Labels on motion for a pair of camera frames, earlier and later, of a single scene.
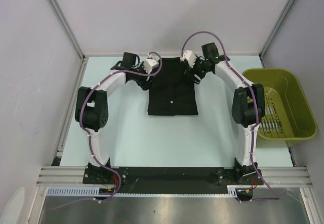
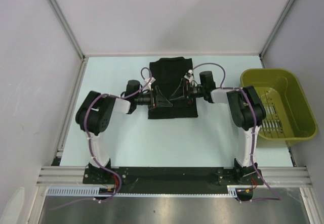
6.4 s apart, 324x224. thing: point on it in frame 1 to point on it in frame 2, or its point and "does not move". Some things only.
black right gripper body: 200,69 to 193,92
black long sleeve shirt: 172,92 does not move
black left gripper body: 140,79 to 143,99
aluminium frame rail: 276,176 does not move
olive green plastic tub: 287,117 does not move
